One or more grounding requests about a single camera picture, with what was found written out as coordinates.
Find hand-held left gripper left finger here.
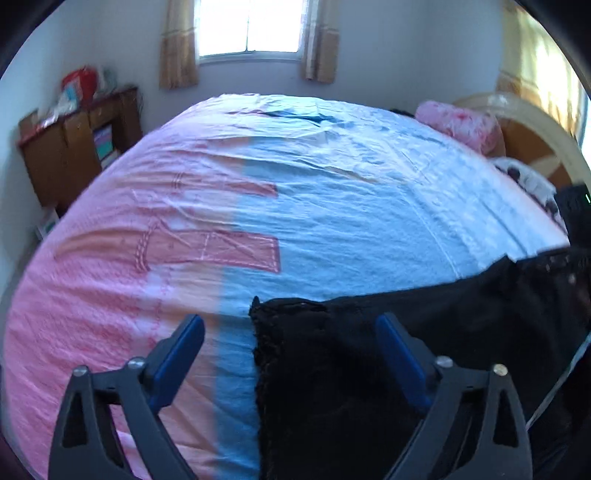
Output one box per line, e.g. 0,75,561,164
48,315,206,480

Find black pants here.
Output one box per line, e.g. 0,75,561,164
249,247,591,480

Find white dotted pillow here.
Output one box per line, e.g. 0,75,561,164
489,157,570,232

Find brown wooden cabinet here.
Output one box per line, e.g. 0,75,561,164
17,85,144,209

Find stack of books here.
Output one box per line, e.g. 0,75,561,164
92,124,117,163

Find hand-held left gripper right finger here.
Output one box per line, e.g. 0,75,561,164
375,313,535,480

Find bedroom window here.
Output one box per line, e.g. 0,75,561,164
196,0,311,64

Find cream and brown headboard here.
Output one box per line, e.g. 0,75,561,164
452,92,591,189

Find red bag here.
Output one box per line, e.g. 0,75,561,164
61,67,100,105

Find pink and blue bed cover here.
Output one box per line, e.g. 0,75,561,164
2,93,571,480

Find pink folded blanket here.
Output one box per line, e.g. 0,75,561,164
414,100,505,156

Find yellow patterned curtain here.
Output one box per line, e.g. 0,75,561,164
496,0,588,139

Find beige patterned curtain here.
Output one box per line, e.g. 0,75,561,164
300,0,341,84
159,0,201,90

